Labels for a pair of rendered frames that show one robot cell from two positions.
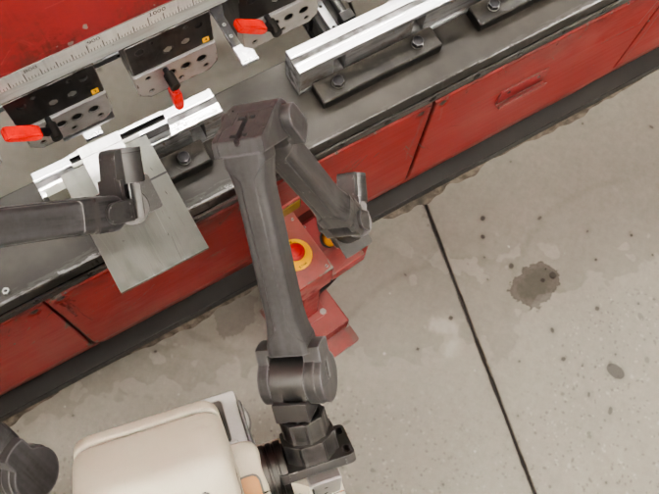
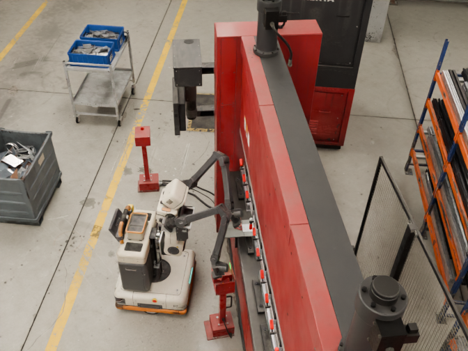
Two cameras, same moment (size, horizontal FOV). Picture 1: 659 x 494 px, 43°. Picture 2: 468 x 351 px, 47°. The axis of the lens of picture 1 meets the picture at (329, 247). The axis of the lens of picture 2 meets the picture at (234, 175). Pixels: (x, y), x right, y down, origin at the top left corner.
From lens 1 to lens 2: 3.48 m
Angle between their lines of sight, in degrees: 58
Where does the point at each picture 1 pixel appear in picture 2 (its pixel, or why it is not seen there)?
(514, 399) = not seen: outside the picture
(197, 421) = (181, 198)
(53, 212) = (228, 192)
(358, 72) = (258, 289)
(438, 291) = not seen: outside the picture
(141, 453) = (180, 189)
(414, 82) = (251, 303)
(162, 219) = (233, 232)
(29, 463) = (189, 182)
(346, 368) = (200, 333)
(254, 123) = (223, 209)
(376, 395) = (188, 338)
